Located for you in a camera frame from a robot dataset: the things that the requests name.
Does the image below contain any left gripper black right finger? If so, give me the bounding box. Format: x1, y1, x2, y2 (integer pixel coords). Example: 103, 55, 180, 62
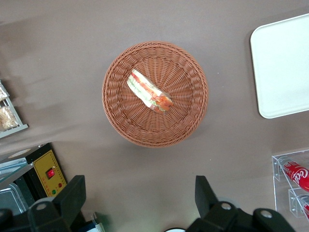
187, 175, 295, 232

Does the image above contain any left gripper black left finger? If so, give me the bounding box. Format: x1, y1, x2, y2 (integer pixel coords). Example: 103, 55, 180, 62
0, 175, 87, 232

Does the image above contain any triangle sandwich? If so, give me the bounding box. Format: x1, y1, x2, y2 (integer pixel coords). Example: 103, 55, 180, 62
127, 69, 174, 115

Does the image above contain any round brown wicker basket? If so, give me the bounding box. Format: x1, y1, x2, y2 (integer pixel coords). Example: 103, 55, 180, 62
101, 41, 209, 148

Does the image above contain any beige plastic tray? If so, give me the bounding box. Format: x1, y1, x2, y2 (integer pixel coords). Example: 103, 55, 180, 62
250, 13, 309, 119

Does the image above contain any black food warmer yellow panel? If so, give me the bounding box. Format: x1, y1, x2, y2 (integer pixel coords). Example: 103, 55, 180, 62
0, 142, 69, 218

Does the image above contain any steel food pan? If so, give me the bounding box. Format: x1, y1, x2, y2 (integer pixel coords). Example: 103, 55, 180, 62
0, 183, 30, 217

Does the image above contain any clear acrylic bottle rack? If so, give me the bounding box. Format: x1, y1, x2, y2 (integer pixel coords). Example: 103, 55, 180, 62
271, 149, 309, 219

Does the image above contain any red cola bottle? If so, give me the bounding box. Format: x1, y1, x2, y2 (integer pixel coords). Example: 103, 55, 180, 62
280, 160, 309, 193
298, 194, 309, 219

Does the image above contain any grey metal snack rack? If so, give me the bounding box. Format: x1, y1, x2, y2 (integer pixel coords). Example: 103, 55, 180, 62
0, 79, 29, 140

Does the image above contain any clear bag of fried snacks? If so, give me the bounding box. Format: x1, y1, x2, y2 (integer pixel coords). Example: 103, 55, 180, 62
0, 81, 8, 102
0, 106, 19, 131

